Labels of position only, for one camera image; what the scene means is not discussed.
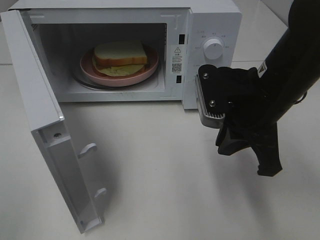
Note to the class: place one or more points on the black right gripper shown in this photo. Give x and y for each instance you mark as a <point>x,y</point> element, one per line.
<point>243,104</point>

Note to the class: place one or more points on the sandwich with lettuce and cheese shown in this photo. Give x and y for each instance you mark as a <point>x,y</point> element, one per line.
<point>120,58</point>

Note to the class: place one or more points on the pink round plate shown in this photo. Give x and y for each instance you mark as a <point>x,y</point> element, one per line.
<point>88,70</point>

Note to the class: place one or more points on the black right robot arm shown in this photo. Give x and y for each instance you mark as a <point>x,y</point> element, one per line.
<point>293,65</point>

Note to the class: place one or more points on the upper white power knob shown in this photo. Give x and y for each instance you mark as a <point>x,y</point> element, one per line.
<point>213,48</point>

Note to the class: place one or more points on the white microwave oven body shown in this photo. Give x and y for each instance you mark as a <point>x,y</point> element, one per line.
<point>176,29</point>

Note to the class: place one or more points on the glass microwave turntable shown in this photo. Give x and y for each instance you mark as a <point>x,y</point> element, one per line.
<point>151,83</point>

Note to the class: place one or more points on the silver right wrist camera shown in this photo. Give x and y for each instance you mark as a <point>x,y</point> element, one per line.
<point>207,104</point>

